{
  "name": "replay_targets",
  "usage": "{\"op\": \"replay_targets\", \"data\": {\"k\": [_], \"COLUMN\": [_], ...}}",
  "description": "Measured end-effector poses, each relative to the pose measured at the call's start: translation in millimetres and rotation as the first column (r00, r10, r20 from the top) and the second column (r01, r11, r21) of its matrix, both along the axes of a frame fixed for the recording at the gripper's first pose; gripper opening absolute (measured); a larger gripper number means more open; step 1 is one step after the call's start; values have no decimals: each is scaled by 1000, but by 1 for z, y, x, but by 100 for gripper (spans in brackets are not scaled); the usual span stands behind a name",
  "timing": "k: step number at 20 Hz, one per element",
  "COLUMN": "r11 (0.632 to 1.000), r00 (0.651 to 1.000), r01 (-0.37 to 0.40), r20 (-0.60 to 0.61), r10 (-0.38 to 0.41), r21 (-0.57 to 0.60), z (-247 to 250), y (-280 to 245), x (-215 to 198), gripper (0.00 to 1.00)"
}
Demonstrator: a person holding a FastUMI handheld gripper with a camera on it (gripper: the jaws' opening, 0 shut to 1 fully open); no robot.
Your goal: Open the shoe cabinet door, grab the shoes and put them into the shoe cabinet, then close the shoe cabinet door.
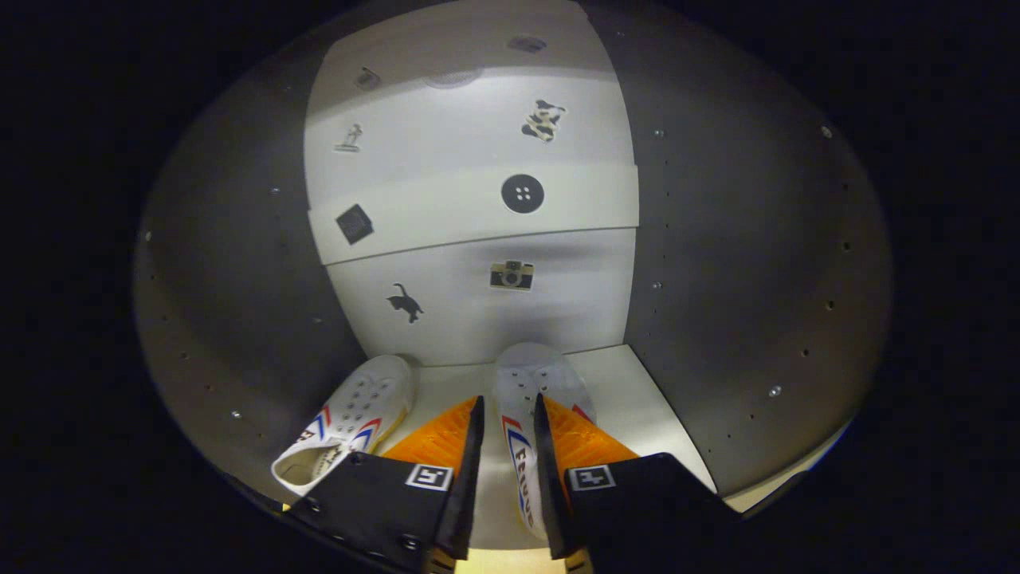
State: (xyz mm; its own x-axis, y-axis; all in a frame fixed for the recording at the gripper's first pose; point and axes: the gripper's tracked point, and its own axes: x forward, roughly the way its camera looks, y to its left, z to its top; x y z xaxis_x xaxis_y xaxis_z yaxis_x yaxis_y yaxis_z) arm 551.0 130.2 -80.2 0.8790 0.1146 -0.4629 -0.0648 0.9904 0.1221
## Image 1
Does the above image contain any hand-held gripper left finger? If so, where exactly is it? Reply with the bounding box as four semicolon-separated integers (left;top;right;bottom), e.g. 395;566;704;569
287;395;485;574

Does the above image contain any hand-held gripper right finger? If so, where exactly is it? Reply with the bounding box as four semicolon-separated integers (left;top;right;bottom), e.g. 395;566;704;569
532;392;742;574

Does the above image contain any white striped shoe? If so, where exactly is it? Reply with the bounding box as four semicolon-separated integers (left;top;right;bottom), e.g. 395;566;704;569
271;355;415;497
492;343;598;541

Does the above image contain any dark grey shoe cabinet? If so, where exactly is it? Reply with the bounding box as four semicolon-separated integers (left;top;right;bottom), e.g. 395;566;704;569
134;0;892;551

